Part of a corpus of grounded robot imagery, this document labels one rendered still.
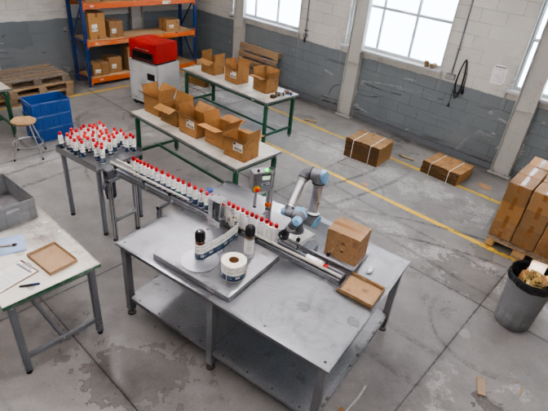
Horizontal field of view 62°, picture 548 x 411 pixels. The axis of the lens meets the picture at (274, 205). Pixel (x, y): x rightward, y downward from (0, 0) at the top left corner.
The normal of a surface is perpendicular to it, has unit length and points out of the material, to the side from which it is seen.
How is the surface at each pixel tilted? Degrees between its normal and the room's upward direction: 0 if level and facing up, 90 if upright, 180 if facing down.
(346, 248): 90
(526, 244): 93
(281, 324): 0
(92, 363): 0
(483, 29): 90
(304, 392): 2
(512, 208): 88
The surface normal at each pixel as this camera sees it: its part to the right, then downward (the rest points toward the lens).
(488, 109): -0.68, 0.34
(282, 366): 0.04, -0.85
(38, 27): 0.73, 0.42
